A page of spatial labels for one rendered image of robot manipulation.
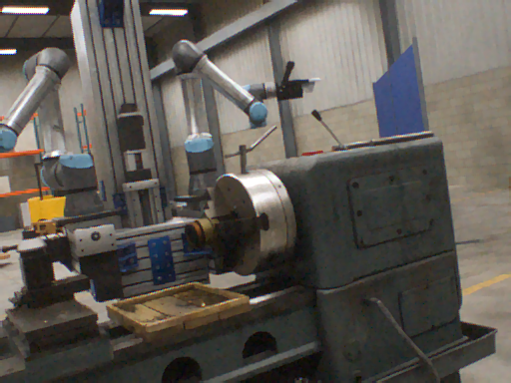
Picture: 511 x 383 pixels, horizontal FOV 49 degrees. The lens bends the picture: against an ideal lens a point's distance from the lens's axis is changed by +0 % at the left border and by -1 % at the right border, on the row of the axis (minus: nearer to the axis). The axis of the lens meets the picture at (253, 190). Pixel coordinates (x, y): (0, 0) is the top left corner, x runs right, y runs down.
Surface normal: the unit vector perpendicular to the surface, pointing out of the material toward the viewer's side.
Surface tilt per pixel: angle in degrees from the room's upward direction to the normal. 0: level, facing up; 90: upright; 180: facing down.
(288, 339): 88
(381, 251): 89
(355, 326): 90
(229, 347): 88
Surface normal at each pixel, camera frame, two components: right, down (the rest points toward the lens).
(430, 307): 0.50, -0.03
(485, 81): -0.83, 0.15
